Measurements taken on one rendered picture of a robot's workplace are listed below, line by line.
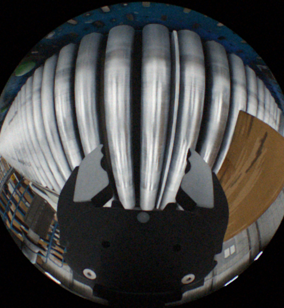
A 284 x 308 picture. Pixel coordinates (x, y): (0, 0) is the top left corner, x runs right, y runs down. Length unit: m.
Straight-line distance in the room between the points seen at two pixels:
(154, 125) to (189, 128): 0.06
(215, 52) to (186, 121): 0.18
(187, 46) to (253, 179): 0.25
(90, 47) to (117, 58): 0.07
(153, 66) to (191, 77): 0.06
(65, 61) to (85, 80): 0.09
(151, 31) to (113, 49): 0.07
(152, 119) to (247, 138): 0.19
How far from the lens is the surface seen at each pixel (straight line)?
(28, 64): 0.31
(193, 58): 0.20
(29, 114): 0.40
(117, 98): 0.17
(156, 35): 0.21
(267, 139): 0.20
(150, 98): 0.17
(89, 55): 0.22
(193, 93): 0.18
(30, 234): 1.00
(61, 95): 0.24
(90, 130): 0.21
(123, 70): 0.18
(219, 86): 0.22
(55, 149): 0.31
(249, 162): 0.22
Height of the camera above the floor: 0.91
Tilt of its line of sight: 57 degrees down
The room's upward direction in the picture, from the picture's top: 174 degrees counter-clockwise
